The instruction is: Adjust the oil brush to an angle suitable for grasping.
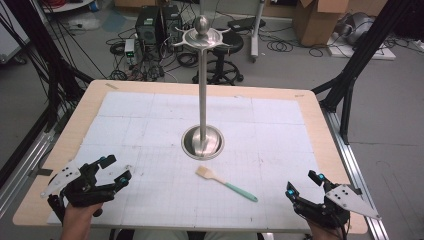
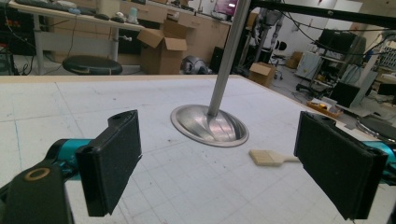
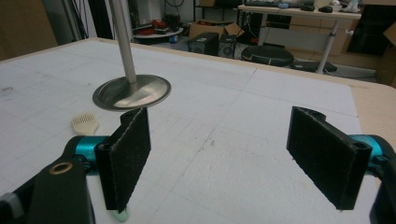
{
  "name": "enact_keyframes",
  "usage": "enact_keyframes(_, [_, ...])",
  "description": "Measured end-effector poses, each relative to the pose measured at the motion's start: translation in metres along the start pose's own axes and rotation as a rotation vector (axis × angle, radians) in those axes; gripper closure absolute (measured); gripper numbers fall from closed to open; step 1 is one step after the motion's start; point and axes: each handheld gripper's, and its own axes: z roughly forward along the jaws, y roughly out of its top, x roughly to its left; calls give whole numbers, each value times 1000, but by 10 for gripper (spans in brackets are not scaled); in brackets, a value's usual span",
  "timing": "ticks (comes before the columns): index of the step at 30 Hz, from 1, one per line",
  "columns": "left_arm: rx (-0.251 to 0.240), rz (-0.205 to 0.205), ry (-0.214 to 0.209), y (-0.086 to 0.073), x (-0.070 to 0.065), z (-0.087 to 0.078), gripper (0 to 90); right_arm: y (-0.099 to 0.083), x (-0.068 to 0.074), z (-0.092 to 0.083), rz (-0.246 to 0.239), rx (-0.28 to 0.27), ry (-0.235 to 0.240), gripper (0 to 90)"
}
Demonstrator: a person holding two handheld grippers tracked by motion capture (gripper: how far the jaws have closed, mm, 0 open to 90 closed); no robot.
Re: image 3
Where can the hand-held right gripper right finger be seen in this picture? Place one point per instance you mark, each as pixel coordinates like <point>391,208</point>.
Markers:
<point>327,161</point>

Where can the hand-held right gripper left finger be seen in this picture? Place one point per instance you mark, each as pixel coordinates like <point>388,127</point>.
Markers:
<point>124,161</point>

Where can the metal utensil stand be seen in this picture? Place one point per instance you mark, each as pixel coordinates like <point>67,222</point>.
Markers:
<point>134,93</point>

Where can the white grid mat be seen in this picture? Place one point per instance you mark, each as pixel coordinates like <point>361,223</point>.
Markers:
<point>218,155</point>

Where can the black flat case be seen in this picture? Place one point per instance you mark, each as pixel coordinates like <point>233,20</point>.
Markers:
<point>311,66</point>

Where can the large cardboard box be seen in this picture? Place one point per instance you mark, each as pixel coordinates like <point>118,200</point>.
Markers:
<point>387,62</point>

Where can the black stool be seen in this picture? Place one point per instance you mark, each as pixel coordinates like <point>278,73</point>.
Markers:
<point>267,56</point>

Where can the round white table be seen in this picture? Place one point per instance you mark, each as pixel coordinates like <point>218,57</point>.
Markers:
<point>157,32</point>

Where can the black computer tower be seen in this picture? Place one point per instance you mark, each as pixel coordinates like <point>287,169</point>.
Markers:
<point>229,46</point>
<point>204,43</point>

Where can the light desk with white leg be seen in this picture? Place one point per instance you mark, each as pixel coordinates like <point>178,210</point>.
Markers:
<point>299,13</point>

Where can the black computer mouse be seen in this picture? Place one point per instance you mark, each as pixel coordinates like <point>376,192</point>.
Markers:
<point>325,9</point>

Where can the open cardboard box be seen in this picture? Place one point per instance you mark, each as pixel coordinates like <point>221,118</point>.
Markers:
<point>208,28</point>

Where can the brown board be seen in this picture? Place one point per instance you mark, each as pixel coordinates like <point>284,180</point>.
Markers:
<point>21,25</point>

